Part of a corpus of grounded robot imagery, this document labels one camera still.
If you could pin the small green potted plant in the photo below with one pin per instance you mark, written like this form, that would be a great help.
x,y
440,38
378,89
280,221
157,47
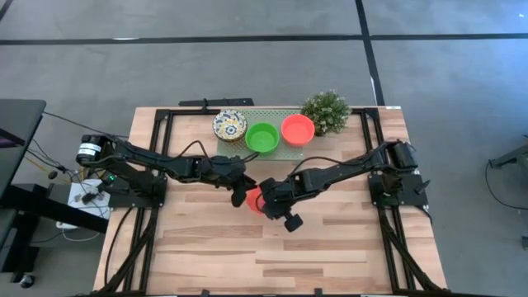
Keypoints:
x,y
326,111

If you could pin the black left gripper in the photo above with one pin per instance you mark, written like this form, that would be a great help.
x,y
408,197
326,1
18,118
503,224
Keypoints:
x,y
220,171

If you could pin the yellow patterned mini bowl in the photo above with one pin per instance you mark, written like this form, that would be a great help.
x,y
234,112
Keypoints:
x,y
229,125

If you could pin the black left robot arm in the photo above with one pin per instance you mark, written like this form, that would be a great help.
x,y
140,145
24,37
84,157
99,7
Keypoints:
x,y
140,156

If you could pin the black caster wheel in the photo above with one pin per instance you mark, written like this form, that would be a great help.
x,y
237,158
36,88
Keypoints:
x,y
26,281

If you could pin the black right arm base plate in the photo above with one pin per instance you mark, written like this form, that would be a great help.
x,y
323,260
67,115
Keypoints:
x,y
412,194

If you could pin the pale green perforated metal shelf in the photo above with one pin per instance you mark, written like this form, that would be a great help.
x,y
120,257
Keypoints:
x,y
288,153

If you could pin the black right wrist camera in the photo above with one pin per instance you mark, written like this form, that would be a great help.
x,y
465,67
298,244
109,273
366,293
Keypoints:
x,y
293,222

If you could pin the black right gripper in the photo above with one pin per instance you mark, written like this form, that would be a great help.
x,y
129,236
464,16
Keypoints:
x,y
282,198

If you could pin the green plastic mini bowl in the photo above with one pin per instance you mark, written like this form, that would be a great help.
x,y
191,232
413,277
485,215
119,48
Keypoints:
x,y
262,138

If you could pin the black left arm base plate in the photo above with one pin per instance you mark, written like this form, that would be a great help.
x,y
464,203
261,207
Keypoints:
x,y
136,202

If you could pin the black desk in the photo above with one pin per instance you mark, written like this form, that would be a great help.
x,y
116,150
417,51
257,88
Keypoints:
x,y
20,123

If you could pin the white power strip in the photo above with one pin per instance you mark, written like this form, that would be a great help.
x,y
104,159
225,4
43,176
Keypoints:
x,y
78,206

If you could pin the orange plastic mini bowl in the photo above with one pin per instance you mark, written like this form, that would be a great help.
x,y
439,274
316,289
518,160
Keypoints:
x,y
298,130
252,201

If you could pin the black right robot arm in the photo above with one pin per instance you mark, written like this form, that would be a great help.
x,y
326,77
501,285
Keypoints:
x,y
350,167

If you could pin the black aluminium table frame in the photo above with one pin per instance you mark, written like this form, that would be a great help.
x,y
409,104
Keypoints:
x,y
185,111

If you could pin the dark metal stand leg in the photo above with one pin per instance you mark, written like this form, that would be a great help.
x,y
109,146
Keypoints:
x,y
511,156

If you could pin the black bar behind table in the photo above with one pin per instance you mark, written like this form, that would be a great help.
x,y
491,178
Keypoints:
x,y
218,102

